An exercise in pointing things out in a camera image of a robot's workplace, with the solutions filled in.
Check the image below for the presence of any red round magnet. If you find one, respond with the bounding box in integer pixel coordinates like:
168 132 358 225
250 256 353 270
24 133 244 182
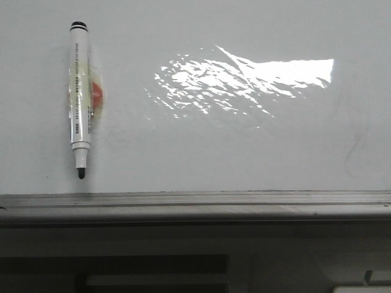
91 82 104 110

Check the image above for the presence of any white whiteboard marker pen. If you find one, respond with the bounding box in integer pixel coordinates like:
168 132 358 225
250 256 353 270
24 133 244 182
68 21 92 179

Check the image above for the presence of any white box bottom right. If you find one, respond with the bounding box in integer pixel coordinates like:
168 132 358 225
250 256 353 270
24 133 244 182
332 286 391 293

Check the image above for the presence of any aluminium whiteboard frame rail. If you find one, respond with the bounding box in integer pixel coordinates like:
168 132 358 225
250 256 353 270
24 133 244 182
1 190 390 226

